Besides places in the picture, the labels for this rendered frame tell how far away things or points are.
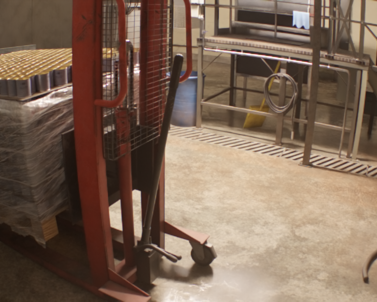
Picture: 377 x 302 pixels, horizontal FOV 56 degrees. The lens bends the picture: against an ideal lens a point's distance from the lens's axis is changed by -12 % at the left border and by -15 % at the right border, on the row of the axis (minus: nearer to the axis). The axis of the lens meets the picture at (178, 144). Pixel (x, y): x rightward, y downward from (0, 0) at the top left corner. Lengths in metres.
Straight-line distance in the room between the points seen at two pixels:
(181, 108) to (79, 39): 3.30
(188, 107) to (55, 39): 2.02
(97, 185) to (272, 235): 1.46
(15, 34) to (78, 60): 4.48
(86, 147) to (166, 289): 0.98
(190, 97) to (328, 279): 3.04
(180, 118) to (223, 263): 2.70
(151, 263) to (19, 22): 4.58
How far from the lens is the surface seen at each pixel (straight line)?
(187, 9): 1.95
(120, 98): 1.53
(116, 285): 2.01
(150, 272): 2.19
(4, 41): 6.35
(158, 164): 1.86
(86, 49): 1.61
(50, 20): 5.45
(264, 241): 2.74
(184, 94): 4.76
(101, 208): 1.81
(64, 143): 1.80
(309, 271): 2.52
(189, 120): 4.86
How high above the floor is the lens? 1.51
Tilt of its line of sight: 21 degrees down
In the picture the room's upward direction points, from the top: 1 degrees clockwise
